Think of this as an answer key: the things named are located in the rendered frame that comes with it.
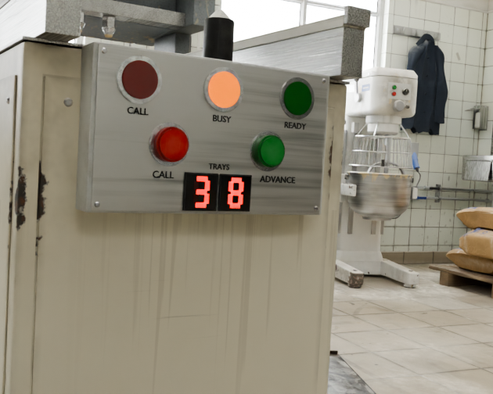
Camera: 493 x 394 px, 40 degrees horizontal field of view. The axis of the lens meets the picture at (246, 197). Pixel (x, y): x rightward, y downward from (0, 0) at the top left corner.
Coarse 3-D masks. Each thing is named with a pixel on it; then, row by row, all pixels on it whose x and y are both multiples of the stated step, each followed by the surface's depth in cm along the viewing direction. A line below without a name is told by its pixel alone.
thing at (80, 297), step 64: (0, 64) 62; (64, 64) 56; (0, 128) 61; (64, 128) 57; (0, 192) 60; (64, 192) 57; (0, 256) 59; (64, 256) 57; (128, 256) 60; (192, 256) 64; (256, 256) 67; (320, 256) 71; (0, 320) 59; (64, 320) 58; (128, 320) 61; (192, 320) 64; (256, 320) 68; (320, 320) 72; (0, 384) 58; (64, 384) 58; (128, 384) 61; (192, 384) 64; (256, 384) 68; (320, 384) 73
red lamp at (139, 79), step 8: (128, 64) 56; (136, 64) 56; (144, 64) 56; (128, 72) 56; (136, 72) 56; (144, 72) 56; (152, 72) 57; (128, 80) 56; (136, 80) 56; (144, 80) 56; (152, 80) 57; (128, 88) 56; (136, 88) 56; (144, 88) 56; (152, 88) 57; (136, 96) 56; (144, 96) 56
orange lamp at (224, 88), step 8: (224, 72) 60; (216, 80) 60; (224, 80) 60; (232, 80) 61; (216, 88) 60; (224, 88) 60; (232, 88) 61; (216, 96) 60; (224, 96) 60; (232, 96) 61; (216, 104) 60; (224, 104) 60; (232, 104) 61
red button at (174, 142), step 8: (168, 128) 57; (176, 128) 58; (160, 136) 57; (168, 136) 57; (176, 136) 57; (184, 136) 58; (160, 144) 57; (168, 144) 57; (176, 144) 57; (184, 144) 58; (160, 152) 57; (168, 152) 57; (176, 152) 58; (184, 152) 58; (168, 160) 57; (176, 160) 58
